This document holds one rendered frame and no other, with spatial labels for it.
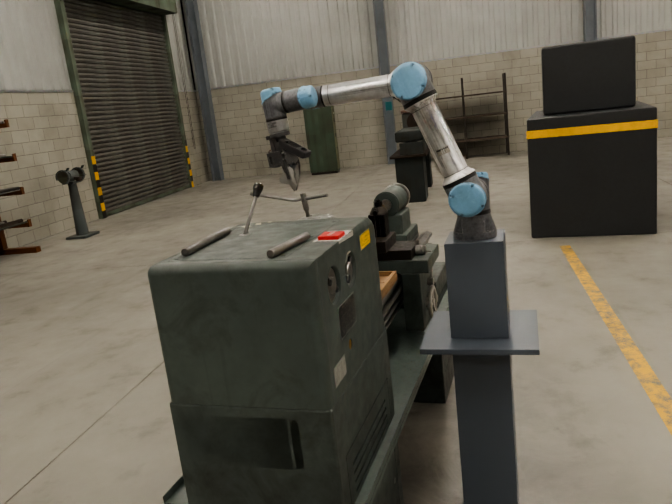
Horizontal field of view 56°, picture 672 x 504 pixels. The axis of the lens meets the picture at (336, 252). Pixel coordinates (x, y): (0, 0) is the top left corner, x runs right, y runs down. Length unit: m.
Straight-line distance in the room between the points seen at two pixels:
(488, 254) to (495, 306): 0.19
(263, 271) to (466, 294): 0.92
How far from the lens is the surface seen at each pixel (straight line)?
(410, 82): 2.05
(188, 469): 1.92
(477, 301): 2.25
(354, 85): 2.26
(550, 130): 6.81
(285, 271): 1.52
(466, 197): 2.06
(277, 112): 2.23
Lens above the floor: 1.61
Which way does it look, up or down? 13 degrees down
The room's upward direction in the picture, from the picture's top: 7 degrees counter-clockwise
